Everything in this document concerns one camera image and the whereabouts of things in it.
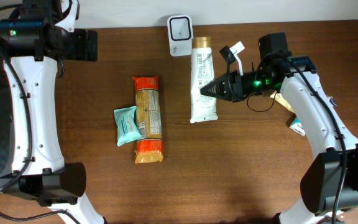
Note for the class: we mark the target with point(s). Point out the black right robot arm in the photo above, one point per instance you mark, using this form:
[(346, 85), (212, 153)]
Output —
[(330, 185)]

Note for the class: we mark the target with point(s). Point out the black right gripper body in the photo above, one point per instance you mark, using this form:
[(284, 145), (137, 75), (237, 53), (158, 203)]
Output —
[(249, 84)]

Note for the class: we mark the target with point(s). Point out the white barcode scanner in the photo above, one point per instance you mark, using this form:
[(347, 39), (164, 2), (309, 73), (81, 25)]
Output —
[(180, 35)]

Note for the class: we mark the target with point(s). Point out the orange cracker package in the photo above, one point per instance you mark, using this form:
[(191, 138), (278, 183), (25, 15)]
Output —
[(148, 119)]

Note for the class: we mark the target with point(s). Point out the yellow white snack bag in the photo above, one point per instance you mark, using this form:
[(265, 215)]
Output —
[(278, 98)]

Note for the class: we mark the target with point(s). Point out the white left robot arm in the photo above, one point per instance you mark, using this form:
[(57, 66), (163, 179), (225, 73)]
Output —
[(34, 43)]

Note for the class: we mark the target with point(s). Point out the teal tissue packet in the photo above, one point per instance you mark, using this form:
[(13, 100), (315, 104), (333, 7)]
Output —
[(127, 130)]

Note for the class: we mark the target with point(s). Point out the white bamboo print tube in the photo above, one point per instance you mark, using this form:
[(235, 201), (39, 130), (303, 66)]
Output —
[(203, 108)]

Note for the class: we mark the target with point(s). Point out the small teal green box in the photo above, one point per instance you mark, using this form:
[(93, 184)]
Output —
[(297, 127)]

